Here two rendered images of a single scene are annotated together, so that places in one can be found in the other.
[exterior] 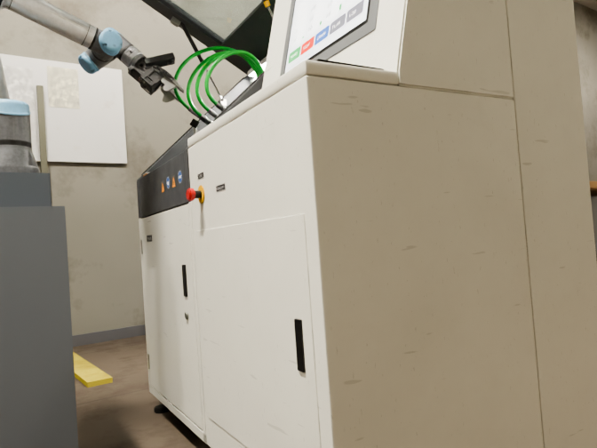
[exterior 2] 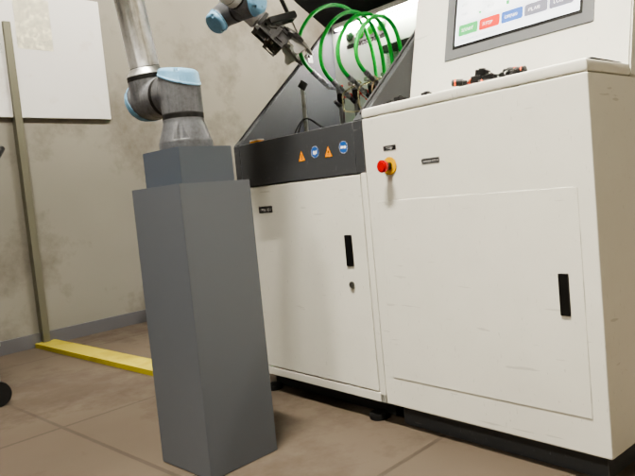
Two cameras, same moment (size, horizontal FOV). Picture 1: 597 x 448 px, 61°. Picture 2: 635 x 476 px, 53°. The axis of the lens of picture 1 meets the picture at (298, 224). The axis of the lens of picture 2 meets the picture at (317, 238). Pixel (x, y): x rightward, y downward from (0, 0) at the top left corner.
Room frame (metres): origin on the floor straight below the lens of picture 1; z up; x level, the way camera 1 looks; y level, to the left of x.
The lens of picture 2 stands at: (-0.35, 0.83, 0.74)
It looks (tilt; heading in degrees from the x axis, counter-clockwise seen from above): 4 degrees down; 349
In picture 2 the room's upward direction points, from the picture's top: 5 degrees counter-clockwise
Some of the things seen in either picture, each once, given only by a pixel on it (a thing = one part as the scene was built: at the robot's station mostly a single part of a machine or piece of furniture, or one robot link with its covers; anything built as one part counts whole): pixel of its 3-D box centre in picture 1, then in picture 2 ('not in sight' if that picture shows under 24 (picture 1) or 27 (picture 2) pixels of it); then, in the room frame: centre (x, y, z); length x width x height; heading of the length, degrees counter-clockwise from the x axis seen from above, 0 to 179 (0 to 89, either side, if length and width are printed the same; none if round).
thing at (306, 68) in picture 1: (273, 116); (480, 93); (1.26, 0.05, 0.96); 0.70 x 0.22 x 0.03; 30
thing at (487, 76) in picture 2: not in sight; (491, 76); (1.23, 0.03, 1.01); 0.23 x 0.11 x 0.06; 30
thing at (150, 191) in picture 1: (164, 188); (296, 158); (1.83, 0.47, 0.87); 0.62 x 0.04 x 0.16; 30
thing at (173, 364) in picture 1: (167, 308); (304, 280); (1.82, 0.49, 0.44); 0.65 x 0.02 x 0.68; 30
